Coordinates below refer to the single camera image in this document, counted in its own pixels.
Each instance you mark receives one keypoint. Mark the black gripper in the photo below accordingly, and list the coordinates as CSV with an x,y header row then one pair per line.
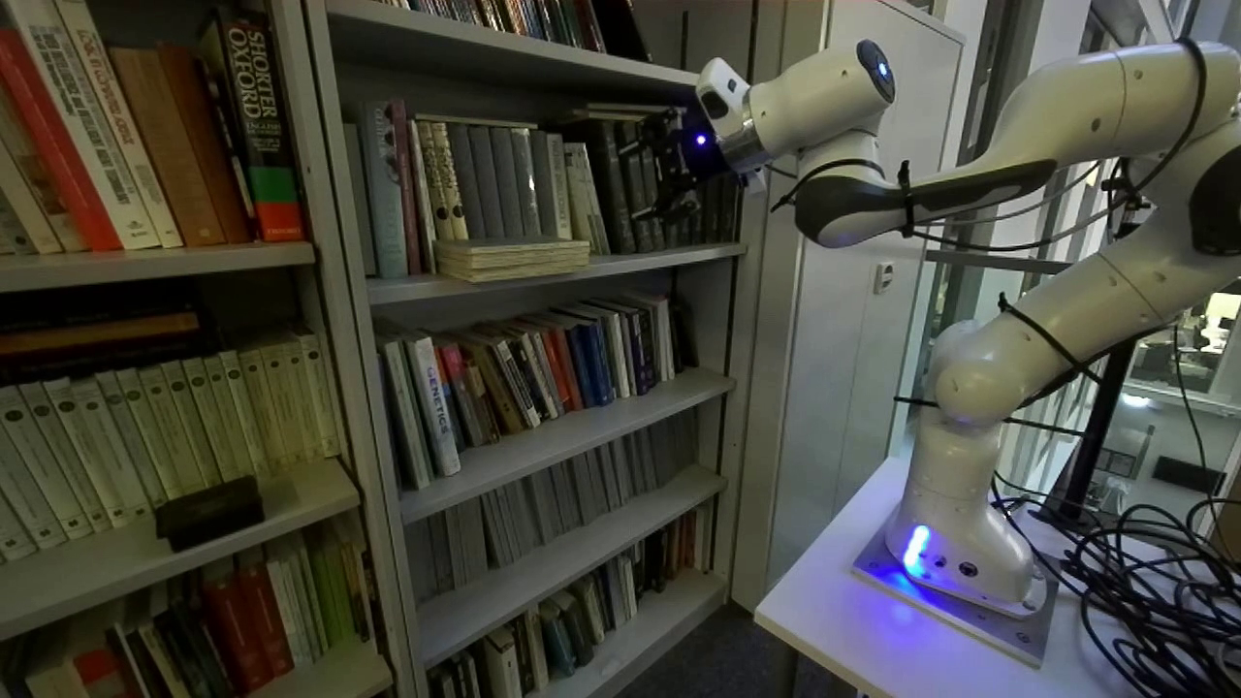
x,y
698,152

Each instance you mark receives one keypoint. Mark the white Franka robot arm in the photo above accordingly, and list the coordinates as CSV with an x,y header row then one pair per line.
x,y
1111,117

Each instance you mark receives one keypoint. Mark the dark hardcover book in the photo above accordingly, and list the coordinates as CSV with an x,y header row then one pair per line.
x,y
671,230
619,206
721,216

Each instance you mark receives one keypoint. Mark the pale flat book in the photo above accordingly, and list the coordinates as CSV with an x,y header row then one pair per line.
x,y
627,114

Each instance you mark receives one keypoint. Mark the plain white book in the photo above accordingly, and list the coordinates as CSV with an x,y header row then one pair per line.
x,y
587,194
558,189

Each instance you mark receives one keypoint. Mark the large black book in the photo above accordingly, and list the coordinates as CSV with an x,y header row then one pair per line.
x,y
620,24

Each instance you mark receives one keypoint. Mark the white hardcover book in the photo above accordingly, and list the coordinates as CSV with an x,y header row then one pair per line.
x,y
659,338

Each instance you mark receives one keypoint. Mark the slim white book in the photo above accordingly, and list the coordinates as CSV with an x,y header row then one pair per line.
x,y
619,353

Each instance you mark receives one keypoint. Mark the cream Machine Intelligence book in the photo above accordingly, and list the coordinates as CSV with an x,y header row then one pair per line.
x,y
431,179
451,179

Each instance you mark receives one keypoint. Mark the orange red book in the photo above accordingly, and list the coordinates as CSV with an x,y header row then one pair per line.
x,y
558,369

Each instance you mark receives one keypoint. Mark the white Dissected Brain book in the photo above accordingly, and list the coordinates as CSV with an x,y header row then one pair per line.
x,y
527,374

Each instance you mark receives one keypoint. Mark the blue grey hardcover book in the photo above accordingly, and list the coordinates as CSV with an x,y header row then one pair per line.
x,y
384,194

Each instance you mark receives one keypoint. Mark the dark red book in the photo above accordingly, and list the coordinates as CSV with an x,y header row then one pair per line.
x,y
459,389

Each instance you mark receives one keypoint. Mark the white book blue lettering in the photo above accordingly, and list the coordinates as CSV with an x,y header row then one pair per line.
x,y
435,408

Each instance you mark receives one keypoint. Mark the tall white book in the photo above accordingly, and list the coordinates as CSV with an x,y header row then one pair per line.
x,y
408,422

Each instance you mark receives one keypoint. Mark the white paperback book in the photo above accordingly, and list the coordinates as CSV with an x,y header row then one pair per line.
x,y
296,408
194,426
124,446
161,431
322,400
232,415
26,480
263,413
89,451
54,463

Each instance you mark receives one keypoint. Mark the black book green red base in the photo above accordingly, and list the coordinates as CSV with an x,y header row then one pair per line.
x,y
253,117

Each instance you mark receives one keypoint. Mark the brown hardcover book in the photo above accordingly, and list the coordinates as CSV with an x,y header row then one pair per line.
x,y
205,155
169,155

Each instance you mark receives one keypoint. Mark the white book black lettering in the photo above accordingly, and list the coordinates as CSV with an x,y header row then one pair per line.
x,y
130,140
93,140

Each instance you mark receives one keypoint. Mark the dark flat book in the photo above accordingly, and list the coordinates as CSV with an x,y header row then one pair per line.
x,y
89,336

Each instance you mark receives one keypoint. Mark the red hardcover book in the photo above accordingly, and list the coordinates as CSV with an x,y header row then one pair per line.
x,y
44,170

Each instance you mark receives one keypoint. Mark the colourful books row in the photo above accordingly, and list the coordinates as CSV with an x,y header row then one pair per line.
x,y
245,635

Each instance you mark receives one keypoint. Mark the cream paper journal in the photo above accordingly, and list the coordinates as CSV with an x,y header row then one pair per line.
x,y
510,260

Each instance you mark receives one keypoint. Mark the blue thin journals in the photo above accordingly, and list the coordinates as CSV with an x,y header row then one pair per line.
x,y
563,16

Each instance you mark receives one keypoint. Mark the orange thin journals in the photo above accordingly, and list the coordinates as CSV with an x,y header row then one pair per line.
x,y
512,15

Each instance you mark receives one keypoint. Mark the green and brown journals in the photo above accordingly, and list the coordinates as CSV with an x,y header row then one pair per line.
x,y
469,9

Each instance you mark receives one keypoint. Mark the grey metal bookshelf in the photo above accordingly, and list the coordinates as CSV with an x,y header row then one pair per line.
x,y
155,265
556,444

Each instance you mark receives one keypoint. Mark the grey bound volumes row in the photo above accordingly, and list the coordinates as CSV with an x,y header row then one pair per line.
x,y
567,489

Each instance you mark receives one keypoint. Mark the mixed paperbacks row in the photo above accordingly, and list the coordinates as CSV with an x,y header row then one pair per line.
x,y
584,623

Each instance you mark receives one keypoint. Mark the white table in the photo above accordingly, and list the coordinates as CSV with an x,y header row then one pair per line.
x,y
827,623

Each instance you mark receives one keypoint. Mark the black stand pole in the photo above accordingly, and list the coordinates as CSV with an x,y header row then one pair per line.
x,y
1092,430

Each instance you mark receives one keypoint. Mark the small black box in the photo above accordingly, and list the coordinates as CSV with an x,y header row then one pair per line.
x,y
205,508

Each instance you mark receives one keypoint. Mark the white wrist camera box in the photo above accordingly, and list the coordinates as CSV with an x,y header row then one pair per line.
x,y
721,92

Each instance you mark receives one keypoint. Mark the glass window wall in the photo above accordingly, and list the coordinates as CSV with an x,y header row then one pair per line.
x,y
1022,78

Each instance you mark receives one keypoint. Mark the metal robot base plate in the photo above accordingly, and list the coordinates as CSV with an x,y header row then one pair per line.
x,y
993,626

